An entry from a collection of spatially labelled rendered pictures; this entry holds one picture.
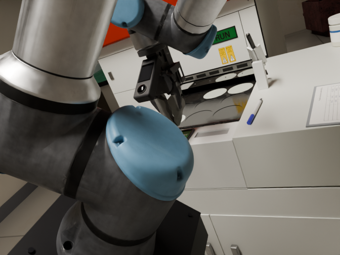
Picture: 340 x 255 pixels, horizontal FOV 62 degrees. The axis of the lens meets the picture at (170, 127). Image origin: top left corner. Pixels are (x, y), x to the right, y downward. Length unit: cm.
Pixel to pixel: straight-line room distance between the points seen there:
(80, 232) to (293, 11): 628
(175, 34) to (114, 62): 96
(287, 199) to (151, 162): 49
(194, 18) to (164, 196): 31
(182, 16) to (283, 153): 36
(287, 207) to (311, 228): 7
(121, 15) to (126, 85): 98
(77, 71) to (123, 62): 116
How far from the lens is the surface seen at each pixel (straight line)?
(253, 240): 86
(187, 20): 52
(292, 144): 65
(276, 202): 75
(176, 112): 72
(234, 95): 111
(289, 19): 651
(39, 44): 30
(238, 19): 121
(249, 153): 67
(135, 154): 29
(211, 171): 73
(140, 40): 68
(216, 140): 68
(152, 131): 33
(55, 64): 30
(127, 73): 148
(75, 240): 45
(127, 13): 56
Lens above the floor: 127
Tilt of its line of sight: 21 degrees down
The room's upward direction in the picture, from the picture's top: 22 degrees counter-clockwise
